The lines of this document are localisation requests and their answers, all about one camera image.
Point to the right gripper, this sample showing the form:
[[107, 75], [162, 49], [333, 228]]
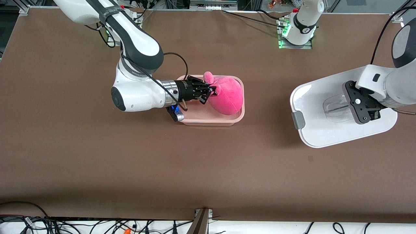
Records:
[[184, 89]]

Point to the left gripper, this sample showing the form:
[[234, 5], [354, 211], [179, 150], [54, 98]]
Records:
[[376, 114]]

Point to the pink plush toy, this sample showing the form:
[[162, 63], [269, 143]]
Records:
[[229, 97]]

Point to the white box lid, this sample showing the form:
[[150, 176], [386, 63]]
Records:
[[315, 130]]

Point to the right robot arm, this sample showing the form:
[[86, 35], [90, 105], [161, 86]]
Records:
[[139, 48]]

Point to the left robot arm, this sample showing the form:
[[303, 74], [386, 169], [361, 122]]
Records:
[[403, 81]]

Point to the pink plastic box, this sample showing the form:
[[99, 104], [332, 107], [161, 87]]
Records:
[[208, 119]]

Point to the grey metal box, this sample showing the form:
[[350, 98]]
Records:
[[211, 4]]

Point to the aluminium frame rail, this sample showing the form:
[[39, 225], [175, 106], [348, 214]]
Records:
[[397, 17]]

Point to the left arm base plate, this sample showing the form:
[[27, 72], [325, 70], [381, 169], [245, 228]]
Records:
[[294, 47]]

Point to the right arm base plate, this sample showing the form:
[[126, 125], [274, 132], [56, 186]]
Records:
[[110, 43]]

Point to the metal camera stand post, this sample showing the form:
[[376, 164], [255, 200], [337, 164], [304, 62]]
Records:
[[200, 224]]

